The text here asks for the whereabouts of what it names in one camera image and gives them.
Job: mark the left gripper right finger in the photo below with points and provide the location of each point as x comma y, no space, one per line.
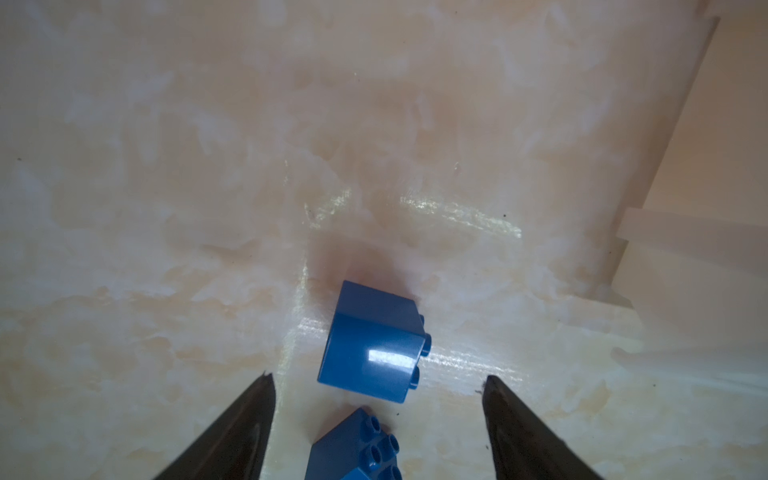
522,445

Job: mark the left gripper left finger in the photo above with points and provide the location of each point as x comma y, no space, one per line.
234,445

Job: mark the blue lego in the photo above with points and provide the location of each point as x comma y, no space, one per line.
359,447
375,342

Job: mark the white three-compartment bin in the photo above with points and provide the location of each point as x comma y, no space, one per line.
695,265

